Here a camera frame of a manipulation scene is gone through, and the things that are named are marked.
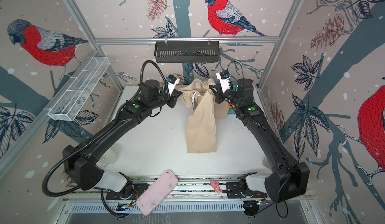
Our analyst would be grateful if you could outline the beige drawstring shorts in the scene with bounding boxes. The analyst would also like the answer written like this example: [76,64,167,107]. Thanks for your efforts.
[179,78,229,154]

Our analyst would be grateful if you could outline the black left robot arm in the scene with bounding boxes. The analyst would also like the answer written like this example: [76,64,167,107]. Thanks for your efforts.
[63,80,182,192]

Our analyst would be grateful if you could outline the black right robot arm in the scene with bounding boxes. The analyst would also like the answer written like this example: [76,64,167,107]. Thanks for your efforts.
[210,78,310,203]

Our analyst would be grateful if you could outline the teal plastic basket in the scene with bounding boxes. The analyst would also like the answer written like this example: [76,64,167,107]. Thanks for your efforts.
[227,96,256,117]

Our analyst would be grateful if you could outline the white mug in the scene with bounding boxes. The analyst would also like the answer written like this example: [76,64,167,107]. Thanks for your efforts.
[96,148,117,166]

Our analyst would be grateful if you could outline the small pink crumpled object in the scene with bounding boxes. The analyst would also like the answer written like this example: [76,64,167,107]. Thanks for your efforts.
[210,180,222,194]

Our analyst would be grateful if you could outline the pink flat case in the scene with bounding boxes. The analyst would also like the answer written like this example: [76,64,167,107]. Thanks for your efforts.
[136,170,178,216]

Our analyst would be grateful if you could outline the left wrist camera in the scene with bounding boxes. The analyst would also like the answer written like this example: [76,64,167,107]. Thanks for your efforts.
[167,74,180,96]

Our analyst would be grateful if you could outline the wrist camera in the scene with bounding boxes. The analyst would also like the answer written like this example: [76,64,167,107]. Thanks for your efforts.
[167,74,180,96]
[216,70,231,93]

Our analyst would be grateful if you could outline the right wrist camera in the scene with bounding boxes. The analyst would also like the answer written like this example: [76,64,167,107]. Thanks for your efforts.
[216,70,231,93]

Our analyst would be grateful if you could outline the black hanging wire basket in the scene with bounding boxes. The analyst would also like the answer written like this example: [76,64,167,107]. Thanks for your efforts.
[154,41,220,63]

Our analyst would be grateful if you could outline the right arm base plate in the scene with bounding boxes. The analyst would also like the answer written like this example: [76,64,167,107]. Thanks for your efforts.
[225,180,268,199]

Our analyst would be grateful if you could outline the aluminium horizontal frame bar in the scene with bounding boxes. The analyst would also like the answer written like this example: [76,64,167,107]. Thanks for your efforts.
[94,36,281,46]

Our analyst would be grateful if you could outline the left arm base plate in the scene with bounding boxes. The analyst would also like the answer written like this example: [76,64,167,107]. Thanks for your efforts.
[106,183,149,201]

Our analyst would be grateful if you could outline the white wire mesh shelf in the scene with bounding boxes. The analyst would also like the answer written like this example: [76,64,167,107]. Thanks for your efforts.
[48,56,110,121]

